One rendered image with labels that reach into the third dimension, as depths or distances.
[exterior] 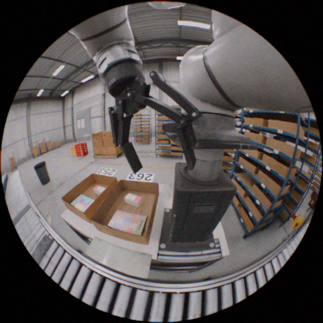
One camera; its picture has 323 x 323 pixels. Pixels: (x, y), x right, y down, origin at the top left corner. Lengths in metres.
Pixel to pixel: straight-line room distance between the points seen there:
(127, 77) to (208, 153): 0.23
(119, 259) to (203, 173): 0.47
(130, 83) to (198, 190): 0.26
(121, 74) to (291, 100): 0.24
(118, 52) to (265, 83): 0.22
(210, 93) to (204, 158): 0.15
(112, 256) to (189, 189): 0.44
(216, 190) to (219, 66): 0.25
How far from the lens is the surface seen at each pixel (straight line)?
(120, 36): 0.25
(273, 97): 0.16
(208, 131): 0.21
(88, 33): 0.23
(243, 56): 0.15
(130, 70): 0.19
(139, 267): 0.48
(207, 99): 0.22
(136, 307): 0.50
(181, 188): 0.24
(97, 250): 0.56
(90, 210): 0.62
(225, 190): 0.28
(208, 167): 0.27
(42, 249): 0.78
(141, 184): 0.70
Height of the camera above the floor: 1.22
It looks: 22 degrees down
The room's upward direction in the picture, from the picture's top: straight up
